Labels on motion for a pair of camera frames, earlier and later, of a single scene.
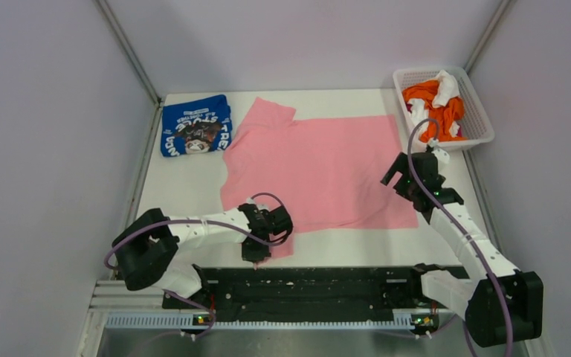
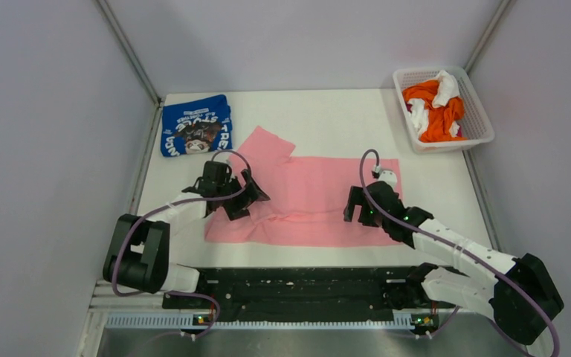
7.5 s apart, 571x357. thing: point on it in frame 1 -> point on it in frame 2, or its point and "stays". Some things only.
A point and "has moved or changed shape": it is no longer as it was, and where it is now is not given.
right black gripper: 401,165 -> 357,197
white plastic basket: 478,126 stays
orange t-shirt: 443,123 stays
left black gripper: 254,256 -> 252,193
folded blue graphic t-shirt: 198,126 stays
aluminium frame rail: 131,49 stays
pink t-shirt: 328,172 has moved or changed shape
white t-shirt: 447,91 stays
